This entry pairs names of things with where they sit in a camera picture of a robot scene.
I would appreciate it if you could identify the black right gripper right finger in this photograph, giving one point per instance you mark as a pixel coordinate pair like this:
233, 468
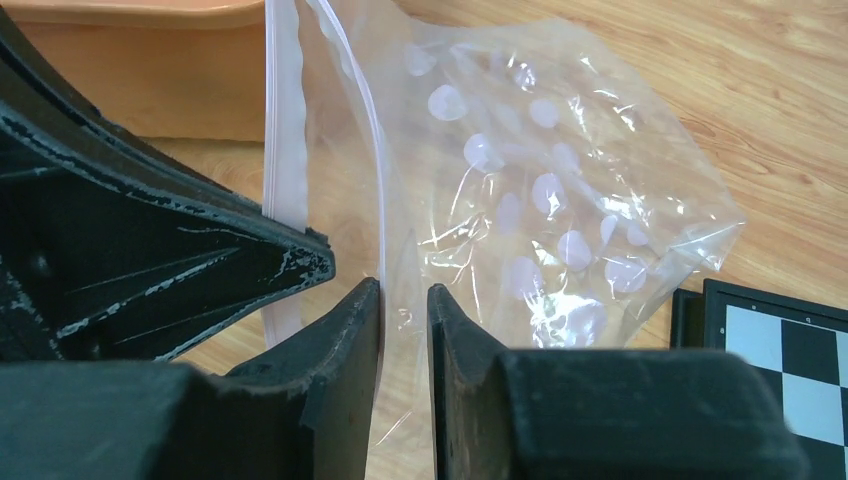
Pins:
502, 413

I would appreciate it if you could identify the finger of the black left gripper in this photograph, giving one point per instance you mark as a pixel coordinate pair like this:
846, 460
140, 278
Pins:
111, 249

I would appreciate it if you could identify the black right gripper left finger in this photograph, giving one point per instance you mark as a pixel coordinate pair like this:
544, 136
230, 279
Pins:
300, 410

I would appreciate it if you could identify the clear zip top bag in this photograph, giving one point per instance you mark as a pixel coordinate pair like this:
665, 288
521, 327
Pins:
525, 167

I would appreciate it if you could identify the orange plastic basket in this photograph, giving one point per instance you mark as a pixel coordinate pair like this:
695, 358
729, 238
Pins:
170, 69

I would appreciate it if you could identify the black white checkerboard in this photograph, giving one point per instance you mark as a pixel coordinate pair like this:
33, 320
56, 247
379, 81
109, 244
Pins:
799, 348

